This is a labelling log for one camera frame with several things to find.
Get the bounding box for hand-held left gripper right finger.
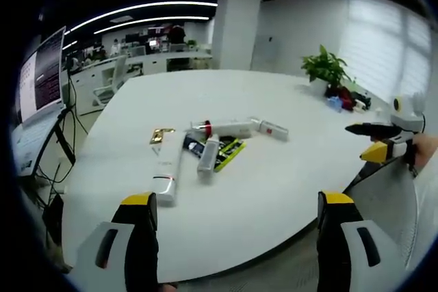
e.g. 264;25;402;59
316;190;409;292

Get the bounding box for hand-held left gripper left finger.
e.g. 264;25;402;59
70;191;161;292

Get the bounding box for long white skincare tube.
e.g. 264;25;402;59
152;141;184;208

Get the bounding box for gold skincare box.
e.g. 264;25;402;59
148;127;176;144

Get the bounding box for green black skincare box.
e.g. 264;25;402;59
213;135;248;174

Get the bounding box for white square skincare bottle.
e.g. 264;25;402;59
196;133;220;182

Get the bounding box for dark blue skincare packet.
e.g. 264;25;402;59
182;135;207;160

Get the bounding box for white skincare bottle red cap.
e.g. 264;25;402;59
189;118;255;138

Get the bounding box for person's right hand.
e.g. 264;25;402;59
412;133;438;170

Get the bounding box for pile of dark red items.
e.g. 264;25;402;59
324;85;372;114

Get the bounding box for blue cloth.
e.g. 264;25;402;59
326;96;344;114

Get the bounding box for green potted plant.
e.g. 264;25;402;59
300;44;354;98

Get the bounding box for black box on floor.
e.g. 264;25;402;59
41;192;65;240

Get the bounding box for black monitor stand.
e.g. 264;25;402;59
53;107;77;166

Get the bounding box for white office chair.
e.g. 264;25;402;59
92;55;128;107

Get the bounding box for computer monitor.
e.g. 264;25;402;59
16;26;67;126

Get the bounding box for white office desks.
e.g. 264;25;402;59
66;44;214;115

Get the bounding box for black cables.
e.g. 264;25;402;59
32;75;92;204

